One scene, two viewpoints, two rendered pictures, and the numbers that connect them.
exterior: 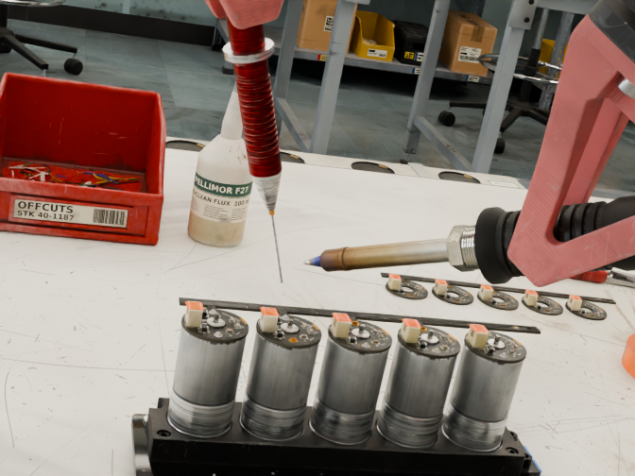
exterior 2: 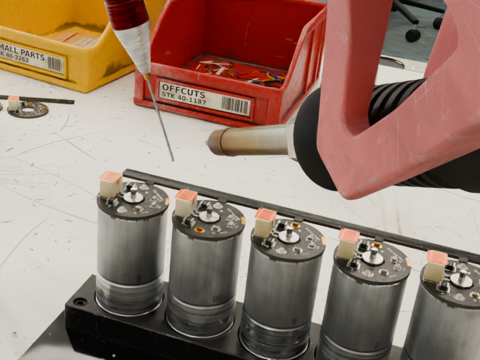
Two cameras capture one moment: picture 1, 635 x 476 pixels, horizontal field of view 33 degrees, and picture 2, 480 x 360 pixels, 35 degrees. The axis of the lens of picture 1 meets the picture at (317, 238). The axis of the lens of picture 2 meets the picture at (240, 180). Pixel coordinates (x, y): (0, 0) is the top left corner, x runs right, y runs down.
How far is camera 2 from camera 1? 21 cm
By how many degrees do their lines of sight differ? 29
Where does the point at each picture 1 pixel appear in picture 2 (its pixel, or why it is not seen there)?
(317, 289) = (406, 196)
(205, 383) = (111, 259)
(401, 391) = (329, 313)
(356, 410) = (271, 323)
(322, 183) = not seen: outside the picture
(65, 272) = (173, 146)
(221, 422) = (133, 303)
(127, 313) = not seen: hidden behind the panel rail
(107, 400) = not seen: hidden behind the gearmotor
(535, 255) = (336, 149)
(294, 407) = (204, 304)
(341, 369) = (254, 273)
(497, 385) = (447, 333)
